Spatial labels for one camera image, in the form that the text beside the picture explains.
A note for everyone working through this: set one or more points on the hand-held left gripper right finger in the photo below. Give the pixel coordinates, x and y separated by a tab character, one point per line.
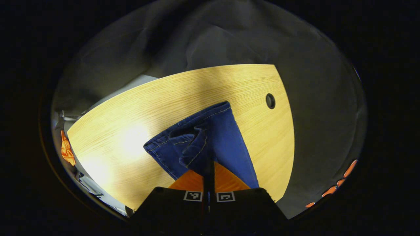
242	209

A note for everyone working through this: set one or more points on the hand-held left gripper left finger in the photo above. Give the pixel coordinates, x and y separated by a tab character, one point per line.
170	209

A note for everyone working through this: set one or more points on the blue jeans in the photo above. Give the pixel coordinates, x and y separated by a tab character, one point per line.
223	141

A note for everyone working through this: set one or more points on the black backdrop cloth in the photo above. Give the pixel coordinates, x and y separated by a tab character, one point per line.
311	131

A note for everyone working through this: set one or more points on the orange cloth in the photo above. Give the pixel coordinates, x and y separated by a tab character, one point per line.
67	152

